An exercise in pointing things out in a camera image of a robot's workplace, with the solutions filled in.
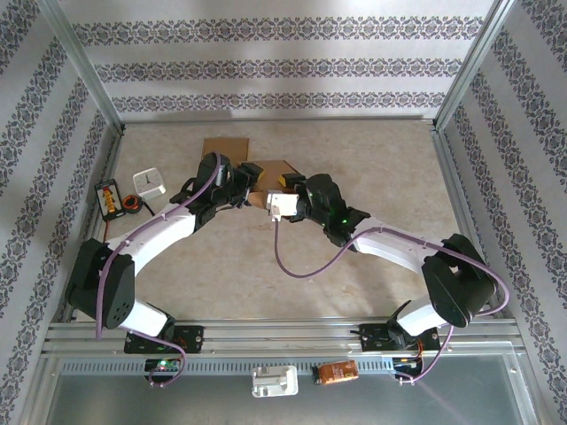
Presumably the black device with orange print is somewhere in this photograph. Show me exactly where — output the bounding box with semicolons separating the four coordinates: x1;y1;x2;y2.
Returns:
94;177;124;221

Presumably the green circuit board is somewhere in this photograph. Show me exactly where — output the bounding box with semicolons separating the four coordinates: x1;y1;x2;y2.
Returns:
392;356;425;372
144;357;183;374

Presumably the left green circuit board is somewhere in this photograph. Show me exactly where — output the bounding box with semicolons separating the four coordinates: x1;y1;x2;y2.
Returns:
144;357;183;374

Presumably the aluminium side rail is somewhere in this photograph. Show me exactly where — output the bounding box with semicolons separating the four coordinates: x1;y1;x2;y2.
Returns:
431;123;517;322
56;125;128;323

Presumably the white square alarm clock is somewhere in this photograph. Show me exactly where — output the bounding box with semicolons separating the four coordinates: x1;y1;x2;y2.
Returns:
132;166;167;200

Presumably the aluminium mounting rail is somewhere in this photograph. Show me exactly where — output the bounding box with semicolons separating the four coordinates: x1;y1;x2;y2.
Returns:
42;321;527;358

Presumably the right aluminium side rail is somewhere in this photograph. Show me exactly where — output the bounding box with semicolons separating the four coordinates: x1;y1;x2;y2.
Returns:
431;123;517;322

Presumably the brown cardboard mailer box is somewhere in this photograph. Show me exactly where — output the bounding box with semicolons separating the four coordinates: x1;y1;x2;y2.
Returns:
202;137;251;163
247;158;299;209

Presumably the white plastic holder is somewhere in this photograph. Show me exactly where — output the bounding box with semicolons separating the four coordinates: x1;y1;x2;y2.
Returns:
251;364;299;399

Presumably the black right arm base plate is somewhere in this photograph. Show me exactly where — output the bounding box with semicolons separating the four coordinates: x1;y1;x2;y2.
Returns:
359;322;440;354

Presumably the grey slotted cable duct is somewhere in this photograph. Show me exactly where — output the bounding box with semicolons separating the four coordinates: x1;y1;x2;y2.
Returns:
59;357;510;378

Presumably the left aluminium frame post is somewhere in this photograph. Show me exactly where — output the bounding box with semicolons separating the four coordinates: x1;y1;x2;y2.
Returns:
37;0;127;134

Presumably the orange brown battery pack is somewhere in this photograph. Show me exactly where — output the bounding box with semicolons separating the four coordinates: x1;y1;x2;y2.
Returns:
311;359;359;386

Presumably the orange black cable coil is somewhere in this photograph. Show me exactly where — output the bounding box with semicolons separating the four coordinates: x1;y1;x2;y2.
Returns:
122;194;144;217

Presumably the right green circuit board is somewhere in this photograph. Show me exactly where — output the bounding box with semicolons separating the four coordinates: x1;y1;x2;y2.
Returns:
392;356;425;372

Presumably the aluminium frame post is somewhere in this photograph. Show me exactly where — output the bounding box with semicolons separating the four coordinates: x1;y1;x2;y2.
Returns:
37;0;127;134
432;0;516;129

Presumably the grey metal sheet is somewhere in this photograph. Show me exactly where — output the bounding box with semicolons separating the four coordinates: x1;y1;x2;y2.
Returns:
43;374;532;425

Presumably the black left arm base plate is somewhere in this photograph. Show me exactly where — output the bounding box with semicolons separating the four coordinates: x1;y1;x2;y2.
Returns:
123;324;206;355

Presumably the aluminium back rail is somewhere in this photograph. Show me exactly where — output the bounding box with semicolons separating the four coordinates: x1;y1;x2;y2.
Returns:
121;115;438;128

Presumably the left aluminium side rail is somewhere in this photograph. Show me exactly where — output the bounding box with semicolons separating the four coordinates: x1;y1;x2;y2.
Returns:
56;125;128;323

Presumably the right aluminium frame post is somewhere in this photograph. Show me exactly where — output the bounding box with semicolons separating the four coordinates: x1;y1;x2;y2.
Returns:
432;0;516;129

